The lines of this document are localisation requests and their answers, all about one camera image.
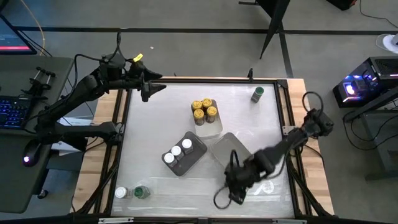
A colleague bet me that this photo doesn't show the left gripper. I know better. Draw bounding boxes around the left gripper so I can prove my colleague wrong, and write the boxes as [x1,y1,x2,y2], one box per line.
[124,59,167,103]

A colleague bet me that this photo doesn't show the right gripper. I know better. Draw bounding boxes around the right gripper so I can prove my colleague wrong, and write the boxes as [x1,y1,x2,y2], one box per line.
[225,152,274,203]

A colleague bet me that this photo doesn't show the white-cap clear spice jar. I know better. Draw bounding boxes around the white-cap clear spice jar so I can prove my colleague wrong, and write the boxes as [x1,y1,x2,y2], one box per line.
[170,145,185,161]
[181,138,194,155]
[163,152,178,169]
[114,186,134,200]

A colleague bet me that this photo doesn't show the green spice jar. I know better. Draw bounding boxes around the green spice jar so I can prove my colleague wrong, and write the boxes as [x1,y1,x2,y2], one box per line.
[133,185,151,200]
[250,86,266,104]

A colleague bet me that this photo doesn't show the light grey plastic bin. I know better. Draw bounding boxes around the light grey plastic bin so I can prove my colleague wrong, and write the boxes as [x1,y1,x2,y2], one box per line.
[210,132,254,170]

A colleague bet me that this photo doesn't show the dark translucent plastic bin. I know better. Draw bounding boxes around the dark translucent plastic bin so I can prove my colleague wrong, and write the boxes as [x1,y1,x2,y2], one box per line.
[160,131,208,177]

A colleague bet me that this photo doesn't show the white plastic bin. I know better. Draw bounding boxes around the white plastic bin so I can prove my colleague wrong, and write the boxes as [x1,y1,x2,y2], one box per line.
[192,98,224,139]

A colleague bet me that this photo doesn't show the black rectangular box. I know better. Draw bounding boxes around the black rectangular box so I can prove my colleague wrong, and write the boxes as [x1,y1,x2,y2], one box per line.
[46,119,88,152]

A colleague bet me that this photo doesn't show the white paper booklet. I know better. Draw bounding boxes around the white paper booklet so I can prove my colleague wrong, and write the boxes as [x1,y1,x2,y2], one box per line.
[51,116,94,156]

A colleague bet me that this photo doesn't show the black clamp stand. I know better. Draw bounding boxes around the black clamp stand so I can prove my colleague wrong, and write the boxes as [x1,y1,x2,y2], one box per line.
[21,66,57,101]

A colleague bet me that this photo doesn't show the black computer mouse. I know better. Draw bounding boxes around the black computer mouse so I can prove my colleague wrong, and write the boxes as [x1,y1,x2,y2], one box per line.
[21,139,44,168]

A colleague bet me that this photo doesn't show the backlit black keyboard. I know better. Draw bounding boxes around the backlit black keyboard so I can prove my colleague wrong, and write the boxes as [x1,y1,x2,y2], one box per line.
[0,95,32,131]

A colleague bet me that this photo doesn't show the dark grey computer desk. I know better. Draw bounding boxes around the dark grey computer desk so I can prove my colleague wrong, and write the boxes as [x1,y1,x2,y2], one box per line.
[341,88,398,182]

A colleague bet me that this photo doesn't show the computer monitor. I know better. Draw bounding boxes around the computer monitor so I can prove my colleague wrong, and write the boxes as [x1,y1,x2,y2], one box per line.
[0,14,38,56]

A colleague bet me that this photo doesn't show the black computer with lights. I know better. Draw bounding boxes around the black computer with lights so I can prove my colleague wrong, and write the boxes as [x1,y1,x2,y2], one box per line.
[331,55,398,109]

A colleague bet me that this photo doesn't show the black case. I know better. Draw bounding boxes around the black case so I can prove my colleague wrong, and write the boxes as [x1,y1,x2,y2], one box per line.
[325,0,358,11]

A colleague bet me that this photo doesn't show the white round device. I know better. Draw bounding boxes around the white round device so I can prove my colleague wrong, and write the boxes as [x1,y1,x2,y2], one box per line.
[375,32,398,55]

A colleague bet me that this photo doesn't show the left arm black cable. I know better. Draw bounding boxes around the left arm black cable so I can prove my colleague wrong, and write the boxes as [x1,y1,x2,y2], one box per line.
[73,30,134,68]

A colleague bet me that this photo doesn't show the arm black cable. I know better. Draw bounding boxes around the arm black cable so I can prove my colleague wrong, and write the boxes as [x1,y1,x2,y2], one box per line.
[73,30,134,68]
[213,91,325,210]

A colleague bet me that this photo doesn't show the black table frame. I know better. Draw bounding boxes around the black table frame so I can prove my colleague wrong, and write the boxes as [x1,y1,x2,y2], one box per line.
[73,76,334,220]

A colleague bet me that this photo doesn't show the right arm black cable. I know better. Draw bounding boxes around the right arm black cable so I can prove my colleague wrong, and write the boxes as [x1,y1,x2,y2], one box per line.
[213,91,325,210]

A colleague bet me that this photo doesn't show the yellow hanging cable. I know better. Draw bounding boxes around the yellow hanging cable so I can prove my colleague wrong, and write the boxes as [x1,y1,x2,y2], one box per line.
[20,0,46,56]

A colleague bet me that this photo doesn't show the black floor cable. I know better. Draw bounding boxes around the black floor cable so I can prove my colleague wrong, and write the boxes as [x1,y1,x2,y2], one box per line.
[359,0,398,29]

